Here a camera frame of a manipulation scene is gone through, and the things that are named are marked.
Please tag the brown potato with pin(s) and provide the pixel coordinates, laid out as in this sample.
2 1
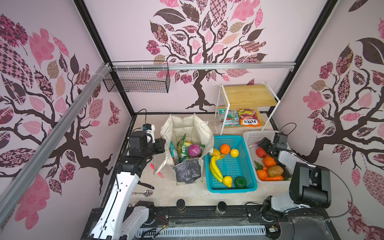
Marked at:
275 171

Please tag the pink marker pen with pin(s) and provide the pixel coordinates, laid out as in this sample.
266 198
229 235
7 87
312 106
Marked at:
156 171

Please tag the single yellow banana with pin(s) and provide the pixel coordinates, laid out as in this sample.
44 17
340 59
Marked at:
214 168

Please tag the orange Fox's candy bag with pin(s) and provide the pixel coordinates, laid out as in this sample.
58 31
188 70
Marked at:
248 118

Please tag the black post left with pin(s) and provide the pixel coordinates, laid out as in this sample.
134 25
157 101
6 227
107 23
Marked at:
181 205

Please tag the green yellow snack bag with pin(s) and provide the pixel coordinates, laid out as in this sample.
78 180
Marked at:
182 147
187 157

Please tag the red tomato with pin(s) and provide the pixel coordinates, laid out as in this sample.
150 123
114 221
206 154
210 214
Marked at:
261 153

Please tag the small orange pumpkin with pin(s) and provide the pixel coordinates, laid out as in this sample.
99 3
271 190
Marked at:
262 171

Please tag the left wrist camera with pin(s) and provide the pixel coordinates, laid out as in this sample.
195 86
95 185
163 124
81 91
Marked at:
149 129

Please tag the metal spoon pink handle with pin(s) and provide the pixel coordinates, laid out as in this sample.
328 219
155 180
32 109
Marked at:
146 193

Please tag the black handled knife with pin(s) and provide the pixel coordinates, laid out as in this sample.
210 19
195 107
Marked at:
146 185

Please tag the teal plastic basket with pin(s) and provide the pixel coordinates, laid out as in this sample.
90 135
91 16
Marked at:
240 166

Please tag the teal snack bag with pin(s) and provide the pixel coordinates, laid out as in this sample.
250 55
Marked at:
174 154

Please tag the orange carrot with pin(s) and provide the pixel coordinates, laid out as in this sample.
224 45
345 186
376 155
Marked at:
274 179

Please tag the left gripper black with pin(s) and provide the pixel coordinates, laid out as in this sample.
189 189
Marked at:
160 142

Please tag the yellow lemon front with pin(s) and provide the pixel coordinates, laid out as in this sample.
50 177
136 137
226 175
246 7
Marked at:
227 181

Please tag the black wire basket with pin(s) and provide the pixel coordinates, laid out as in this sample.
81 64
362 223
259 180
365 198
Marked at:
138 77

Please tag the orange fruit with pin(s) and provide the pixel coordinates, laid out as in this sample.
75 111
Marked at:
225 149

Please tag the white vented cable duct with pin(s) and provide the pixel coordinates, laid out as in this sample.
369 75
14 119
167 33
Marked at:
194 232

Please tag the wrinkled yellow fruit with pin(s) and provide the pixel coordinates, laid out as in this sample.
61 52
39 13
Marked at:
215 153

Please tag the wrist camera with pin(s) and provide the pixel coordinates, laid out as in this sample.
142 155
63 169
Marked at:
149 129
280 140

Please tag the black post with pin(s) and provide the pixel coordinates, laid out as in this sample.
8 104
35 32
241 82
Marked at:
221 208
181 205

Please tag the light purple eggplant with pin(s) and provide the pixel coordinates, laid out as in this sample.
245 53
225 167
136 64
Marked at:
254 145

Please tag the purple onion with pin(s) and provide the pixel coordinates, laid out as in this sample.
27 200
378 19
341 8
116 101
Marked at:
194 151

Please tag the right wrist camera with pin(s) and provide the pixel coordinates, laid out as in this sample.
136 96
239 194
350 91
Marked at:
280 140

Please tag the cream canvas grocery bag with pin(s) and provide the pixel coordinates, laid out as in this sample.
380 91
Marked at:
197 132

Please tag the white wooden shelf rack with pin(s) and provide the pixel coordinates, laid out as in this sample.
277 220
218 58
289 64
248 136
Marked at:
259 97

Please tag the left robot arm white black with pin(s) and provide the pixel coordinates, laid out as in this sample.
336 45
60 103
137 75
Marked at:
112 225

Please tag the orange persimmon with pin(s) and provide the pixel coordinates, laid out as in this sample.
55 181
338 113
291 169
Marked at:
269 161

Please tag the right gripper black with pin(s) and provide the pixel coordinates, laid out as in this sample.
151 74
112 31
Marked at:
263 142

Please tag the white plastic basket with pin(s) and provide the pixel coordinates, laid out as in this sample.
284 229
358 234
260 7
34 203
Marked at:
287 165

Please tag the black post right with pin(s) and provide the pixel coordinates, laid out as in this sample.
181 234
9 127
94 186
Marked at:
221 208

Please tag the teal candy bag lower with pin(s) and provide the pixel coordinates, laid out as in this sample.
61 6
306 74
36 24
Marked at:
230 119

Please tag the green bell pepper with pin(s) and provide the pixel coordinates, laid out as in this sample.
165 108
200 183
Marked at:
240 183

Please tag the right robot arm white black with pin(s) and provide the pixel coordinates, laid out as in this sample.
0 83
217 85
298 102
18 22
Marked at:
310 185

